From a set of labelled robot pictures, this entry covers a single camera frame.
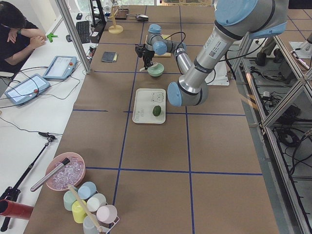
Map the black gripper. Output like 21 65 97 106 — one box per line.
135 44 154 70

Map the white plastic spoon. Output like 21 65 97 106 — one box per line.
139 62 158 72

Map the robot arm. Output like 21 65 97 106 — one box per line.
135 0 289 107

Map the mint green bowl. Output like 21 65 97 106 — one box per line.
147 63 164 77

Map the pink bowl with ice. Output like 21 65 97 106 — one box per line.
45 152 86 191

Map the bamboo cutting board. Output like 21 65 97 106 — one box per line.
145 34 172 59

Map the white bear tray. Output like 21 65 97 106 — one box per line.
132 88 166 124

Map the grey folded cloth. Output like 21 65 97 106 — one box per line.
101 51 118 63

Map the metal scoop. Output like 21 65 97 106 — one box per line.
126 14 149 22

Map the wooden mug tree stand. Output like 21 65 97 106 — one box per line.
108 6 123 34

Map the dark wooden tray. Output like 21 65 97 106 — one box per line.
115 9 129 20

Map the black keyboard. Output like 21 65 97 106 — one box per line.
76 21 90 44

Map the far teach pendant tablet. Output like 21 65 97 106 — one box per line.
43 56 77 80

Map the teach pendant tablet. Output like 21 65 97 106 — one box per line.
43 56 77 80
4 74 51 105

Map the green clamp tool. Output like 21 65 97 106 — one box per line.
46 33 58 43

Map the near teach pendant tablet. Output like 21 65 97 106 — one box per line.
4 74 51 105

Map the metal cylinder tool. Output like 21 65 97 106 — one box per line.
30 158 70 192

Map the seated person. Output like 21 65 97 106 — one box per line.
0 1 46 74

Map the blue cup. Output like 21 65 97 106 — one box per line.
78 181 97 199

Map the white cup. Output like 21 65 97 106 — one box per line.
87 193 106 212

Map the pink cup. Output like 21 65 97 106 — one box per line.
96 205 117 224

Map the green cup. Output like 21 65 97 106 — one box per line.
63 190 76 211

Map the yellow cup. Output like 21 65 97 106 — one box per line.
72 200 87 224

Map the grey cup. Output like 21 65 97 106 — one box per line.
83 216 99 234

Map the black tripod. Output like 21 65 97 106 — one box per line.
0 132 58 230

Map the red cylinder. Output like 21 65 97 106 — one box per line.
0 199 34 220

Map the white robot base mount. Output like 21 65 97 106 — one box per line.
205 61 229 86

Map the aluminium frame post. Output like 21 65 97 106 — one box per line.
55 0 91 74

